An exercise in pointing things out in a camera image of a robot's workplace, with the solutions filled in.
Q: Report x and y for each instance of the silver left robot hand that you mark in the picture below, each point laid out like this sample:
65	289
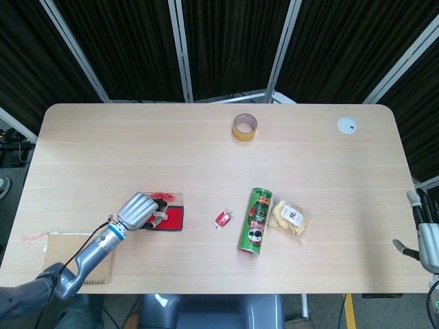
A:
135	212

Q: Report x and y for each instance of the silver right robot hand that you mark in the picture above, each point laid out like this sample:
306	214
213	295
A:
428	240

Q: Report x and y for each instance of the small white stamp red base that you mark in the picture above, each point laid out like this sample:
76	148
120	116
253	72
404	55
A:
162	216

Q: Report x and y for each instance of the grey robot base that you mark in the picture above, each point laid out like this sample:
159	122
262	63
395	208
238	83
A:
205	312

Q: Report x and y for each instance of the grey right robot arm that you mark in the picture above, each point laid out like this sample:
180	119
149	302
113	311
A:
435	286

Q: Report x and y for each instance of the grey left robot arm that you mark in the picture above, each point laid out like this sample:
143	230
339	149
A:
103	241

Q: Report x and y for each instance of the red box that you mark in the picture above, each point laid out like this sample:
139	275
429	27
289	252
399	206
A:
175	219

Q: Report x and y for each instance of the red wrapped candy packet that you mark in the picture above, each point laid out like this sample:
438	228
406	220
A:
223	218

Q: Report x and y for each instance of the brown spiral notebook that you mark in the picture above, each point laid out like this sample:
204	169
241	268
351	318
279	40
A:
56	255

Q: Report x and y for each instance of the black partition panel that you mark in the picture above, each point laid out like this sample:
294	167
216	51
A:
130	51
422	120
34	51
343	44
233	44

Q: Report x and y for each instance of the green Pringles can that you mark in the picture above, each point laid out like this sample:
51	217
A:
255	222

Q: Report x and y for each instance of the yellow tape roll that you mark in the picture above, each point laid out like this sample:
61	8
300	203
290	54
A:
245	135

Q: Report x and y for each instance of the clear bag of chips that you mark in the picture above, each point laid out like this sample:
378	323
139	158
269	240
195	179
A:
284	221

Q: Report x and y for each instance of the white partition frame post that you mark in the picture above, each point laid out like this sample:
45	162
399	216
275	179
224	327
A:
279	58
401	65
181	61
79	55

